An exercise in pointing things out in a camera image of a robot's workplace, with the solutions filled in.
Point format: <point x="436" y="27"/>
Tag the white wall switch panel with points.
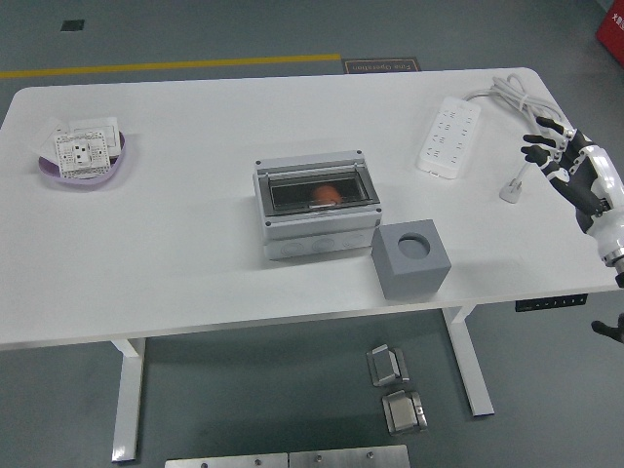
<point x="100" y="124"/>

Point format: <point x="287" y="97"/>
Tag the purple shallow bowl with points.
<point x="97" y="178"/>

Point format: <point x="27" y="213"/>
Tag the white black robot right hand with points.
<point x="602" y="195"/>

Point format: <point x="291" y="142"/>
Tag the white wall socket panel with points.
<point x="80" y="152"/>

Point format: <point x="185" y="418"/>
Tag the small metal block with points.
<point x="387" y="366"/>
<point x="403" y="413"/>

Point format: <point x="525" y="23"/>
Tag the grey electrical box clear lid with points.
<point x="317" y="231"/>

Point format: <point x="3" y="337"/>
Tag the white power strip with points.
<point x="448" y="136"/>

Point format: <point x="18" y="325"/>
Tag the red box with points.
<point x="612" y="34"/>

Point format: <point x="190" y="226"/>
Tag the grey cube with round hole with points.
<point x="409" y="280"/>

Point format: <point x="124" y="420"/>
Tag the grey metal plate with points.
<point x="224" y="461"/>

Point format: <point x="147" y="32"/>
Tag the orange cylinder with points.
<point x="325" y="194"/>

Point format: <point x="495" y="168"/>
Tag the white table leg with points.
<point x="128" y="390"/>
<point x="468" y="361"/>

